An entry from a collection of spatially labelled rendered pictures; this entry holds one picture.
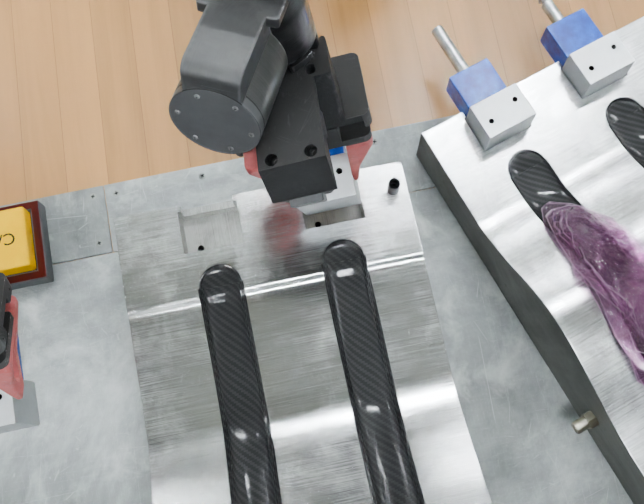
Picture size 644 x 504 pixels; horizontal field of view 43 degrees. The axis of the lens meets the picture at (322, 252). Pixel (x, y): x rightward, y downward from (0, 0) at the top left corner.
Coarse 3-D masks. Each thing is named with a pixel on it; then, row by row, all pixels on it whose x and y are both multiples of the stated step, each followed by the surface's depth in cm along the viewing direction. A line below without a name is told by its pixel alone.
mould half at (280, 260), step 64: (256, 192) 73; (384, 192) 73; (128, 256) 72; (192, 256) 72; (256, 256) 71; (320, 256) 71; (384, 256) 71; (192, 320) 70; (256, 320) 70; (320, 320) 70; (384, 320) 70; (192, 384) 69; (320, 384) 69; (448, 384) 69; (192, 448) 68; (320, 448) 67; (448, 448) 66
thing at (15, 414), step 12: (24, 384) 65; (0, 396) 63; (24, 396) 64; (36, 396) 67; (0, 408) 62; (12, 408) 62; (24, 408) 64; (36, 408) 67; (0, 420) 62; (12, 420) 62; (24, 420) 63; (36, 420) 66; (0, 432) 66
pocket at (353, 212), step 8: (344, 208) 75; (352, 208) 75; (360, 208) 75; (304, 216) 75; (312, 216) 75; (320, 216) 75; (328, 216) 75; (336, 216) 75; (344, 216) 75; (352, 216) 75; (360, 216) 75; (312, 224) 75; (320, 224) 76; (328, 224) 75
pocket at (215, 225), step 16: (192, 208) 74; (208, 208) 74; (224, 208) 74; (192, 224) 75; (208, 224) 75; (224, 224) 75; (240, 224) 75; (192, 240) 75; (208, 240) 75; (224, 240) 75; (240, 240) 75
